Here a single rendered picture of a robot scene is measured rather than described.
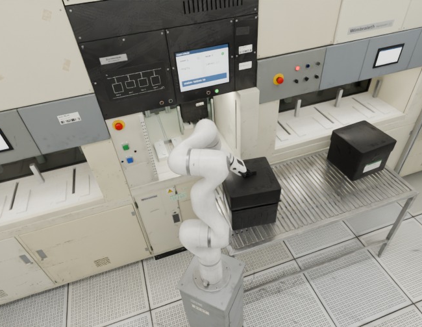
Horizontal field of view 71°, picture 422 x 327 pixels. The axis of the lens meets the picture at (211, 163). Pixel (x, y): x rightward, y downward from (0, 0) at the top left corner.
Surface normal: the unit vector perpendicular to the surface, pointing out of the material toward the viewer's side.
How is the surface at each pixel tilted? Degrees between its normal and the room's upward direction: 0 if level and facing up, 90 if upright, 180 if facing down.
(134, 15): 90
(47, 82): 90
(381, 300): 0
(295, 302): 0
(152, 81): 90
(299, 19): 90
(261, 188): 0
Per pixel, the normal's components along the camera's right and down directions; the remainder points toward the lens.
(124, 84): 0.31, 0.61
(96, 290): -0.07, -0.75
